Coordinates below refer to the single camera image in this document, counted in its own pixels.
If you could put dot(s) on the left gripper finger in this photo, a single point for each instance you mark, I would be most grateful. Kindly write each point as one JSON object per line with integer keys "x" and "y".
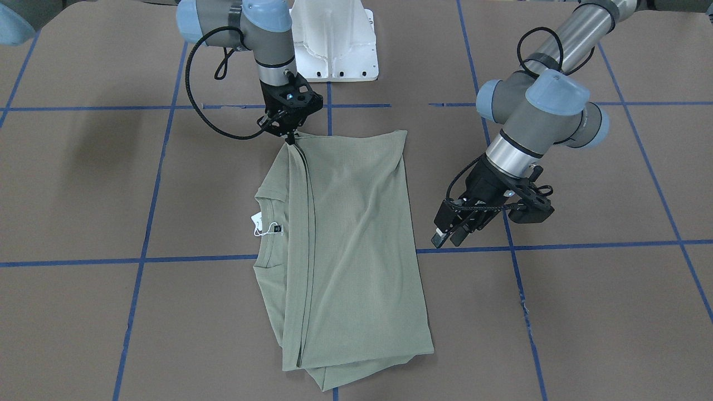
{"x": 439, "y": 238}
{"x": 458, "y": 235}

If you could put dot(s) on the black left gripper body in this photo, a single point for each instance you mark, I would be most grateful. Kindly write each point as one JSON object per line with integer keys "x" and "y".
{"x": 483, "y": 184}

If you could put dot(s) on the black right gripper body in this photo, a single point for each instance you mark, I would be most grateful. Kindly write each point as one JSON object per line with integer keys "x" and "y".
{"x": 272, "y": 99}

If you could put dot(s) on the olive green long-sleeve shirt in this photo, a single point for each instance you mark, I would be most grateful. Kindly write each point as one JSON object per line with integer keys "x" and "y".
{"x": 341, "y": 284}

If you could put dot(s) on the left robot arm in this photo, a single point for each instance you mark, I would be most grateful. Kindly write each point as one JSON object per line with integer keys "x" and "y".
{"x": 538, "y": 106}

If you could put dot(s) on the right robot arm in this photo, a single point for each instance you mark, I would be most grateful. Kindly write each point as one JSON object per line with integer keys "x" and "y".
{"x": 263, "y": 28}

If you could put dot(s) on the white shirt neck tag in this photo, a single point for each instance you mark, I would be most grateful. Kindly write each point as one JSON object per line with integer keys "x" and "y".
{"x": 261, "y": 229}

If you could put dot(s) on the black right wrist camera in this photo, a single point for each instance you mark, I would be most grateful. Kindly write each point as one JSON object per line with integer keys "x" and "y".
{"x": 300, "y": 100}

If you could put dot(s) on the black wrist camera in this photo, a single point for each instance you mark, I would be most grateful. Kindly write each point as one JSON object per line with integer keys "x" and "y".
{"x": 300, "y": 100}
{"x": 534, "y": 205}

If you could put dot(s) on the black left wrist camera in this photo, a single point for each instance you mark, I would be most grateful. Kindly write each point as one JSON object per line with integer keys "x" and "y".
{"x": 534, "y": 205}

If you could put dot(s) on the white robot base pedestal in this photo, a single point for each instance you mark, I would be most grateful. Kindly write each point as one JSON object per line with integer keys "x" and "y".
{"x": 335, "y": 41}

